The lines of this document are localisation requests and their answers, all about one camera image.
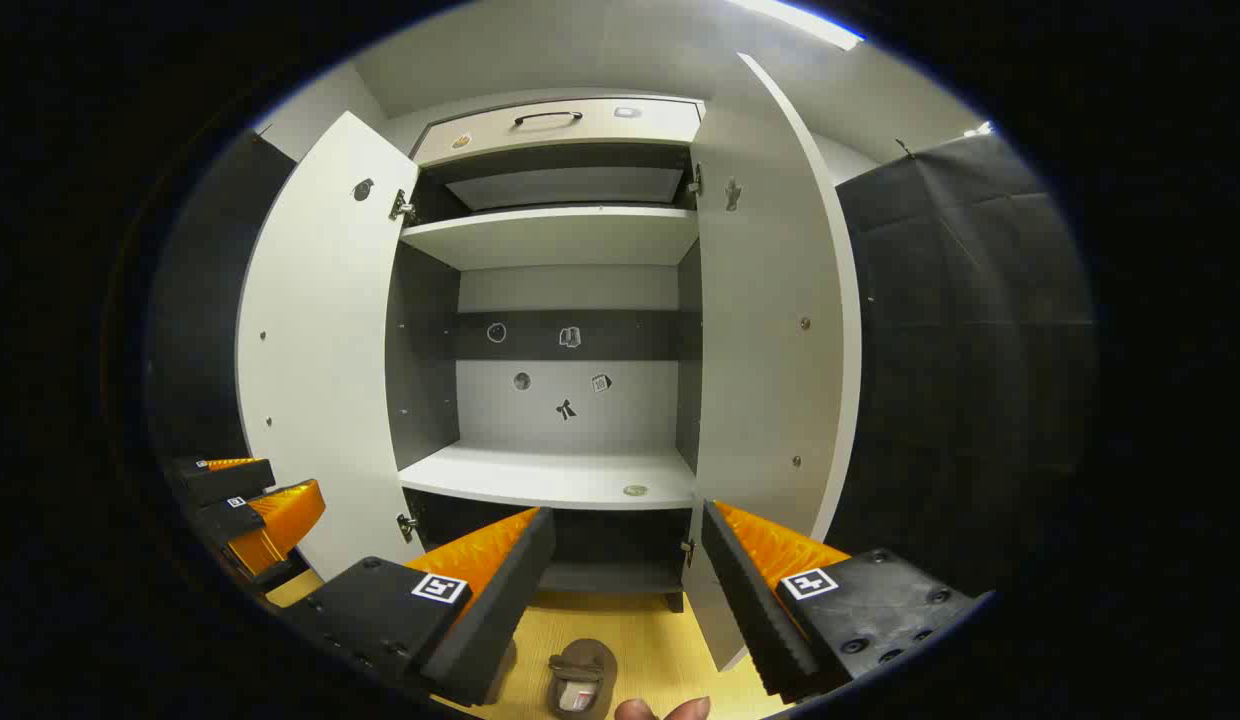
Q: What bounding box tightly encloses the brown fluffy shoe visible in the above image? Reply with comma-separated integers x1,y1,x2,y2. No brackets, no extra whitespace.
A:
546,638,619,720

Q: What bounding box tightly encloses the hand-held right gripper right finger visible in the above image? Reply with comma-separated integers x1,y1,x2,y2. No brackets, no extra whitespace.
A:
702,500,981,704

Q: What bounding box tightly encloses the beige cabinet drawer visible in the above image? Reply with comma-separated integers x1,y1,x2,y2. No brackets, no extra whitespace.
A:
412,97,703,168

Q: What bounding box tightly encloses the white shoe cabinet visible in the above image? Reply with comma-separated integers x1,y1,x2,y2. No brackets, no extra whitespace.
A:
385,95,706,613

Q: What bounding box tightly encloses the white cabinet door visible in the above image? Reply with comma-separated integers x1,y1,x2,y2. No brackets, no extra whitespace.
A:
235,110,421,581
680,52,863,673

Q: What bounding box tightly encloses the ceiling light strip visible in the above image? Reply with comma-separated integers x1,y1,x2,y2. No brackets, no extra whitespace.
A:
725,0,866,51

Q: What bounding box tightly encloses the white cabinet shelf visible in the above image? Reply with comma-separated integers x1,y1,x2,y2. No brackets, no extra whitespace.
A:
400,207,699,271
398,440,697,511

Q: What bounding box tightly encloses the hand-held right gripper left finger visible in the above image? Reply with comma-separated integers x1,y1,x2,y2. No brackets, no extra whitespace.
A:
280,506,557,707

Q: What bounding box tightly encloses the black backdrop cloth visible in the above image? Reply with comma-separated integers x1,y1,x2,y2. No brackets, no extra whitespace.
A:
835,132,1099,601
145,130,299,471

